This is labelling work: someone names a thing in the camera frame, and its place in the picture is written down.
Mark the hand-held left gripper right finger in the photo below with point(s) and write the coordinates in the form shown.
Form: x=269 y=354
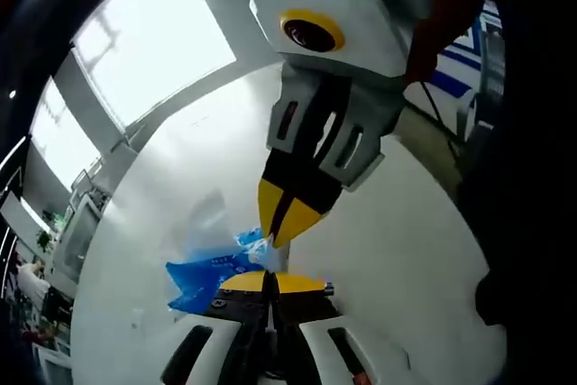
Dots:
x=306 y=308

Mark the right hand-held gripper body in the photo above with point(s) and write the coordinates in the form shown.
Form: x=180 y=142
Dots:
x=360 y=6

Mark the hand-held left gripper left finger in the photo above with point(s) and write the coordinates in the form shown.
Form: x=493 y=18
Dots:
x=234 y=308

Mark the small blue packet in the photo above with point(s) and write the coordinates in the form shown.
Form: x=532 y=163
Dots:
x=203 y=277

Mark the person's dark clothing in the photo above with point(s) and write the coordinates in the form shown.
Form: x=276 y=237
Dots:
x=518 y=177

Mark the large bright window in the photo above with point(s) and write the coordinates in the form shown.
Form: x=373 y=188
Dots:
x=153 y=38

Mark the mesh office chair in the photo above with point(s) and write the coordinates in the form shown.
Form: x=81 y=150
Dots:
x=81 y=227

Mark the green potted plants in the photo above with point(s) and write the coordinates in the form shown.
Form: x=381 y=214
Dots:
x=45 y=236

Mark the narrow bright window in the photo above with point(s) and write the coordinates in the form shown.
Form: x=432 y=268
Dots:
x=63 y=137

